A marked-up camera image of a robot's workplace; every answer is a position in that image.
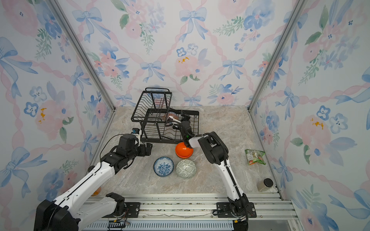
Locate red patterned bowl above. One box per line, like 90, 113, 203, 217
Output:
162, 112, 179, 125

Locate orange bowl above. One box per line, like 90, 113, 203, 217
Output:
175, 142, 194, 159

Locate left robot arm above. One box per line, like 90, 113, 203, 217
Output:
34, 134, 153, 231

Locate blue floral bowl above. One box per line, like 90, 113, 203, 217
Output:
153, 157, 174, 177

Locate green patterned bowl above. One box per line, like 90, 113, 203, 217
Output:
176, 159, 197, 179

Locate green snack packet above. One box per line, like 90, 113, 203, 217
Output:
245, 149, 266, 165

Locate black-lidded jar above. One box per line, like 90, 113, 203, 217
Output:
257, 178, 274, 192

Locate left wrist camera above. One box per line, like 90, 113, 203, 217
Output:
131, 128, 142, 139

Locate black wire dish rack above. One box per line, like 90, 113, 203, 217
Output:
131, 87, 199, 144

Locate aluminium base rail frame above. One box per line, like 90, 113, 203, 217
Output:
83, 193, 302, 231

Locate left aluminium corner post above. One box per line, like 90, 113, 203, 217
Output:
46, 0, 116, 111

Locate aluminium corner post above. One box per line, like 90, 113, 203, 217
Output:
248, 0, 306, 113
46, 0, 116, 111

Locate right aluminium corner post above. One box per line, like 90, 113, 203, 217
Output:
248, 0, 306, 113

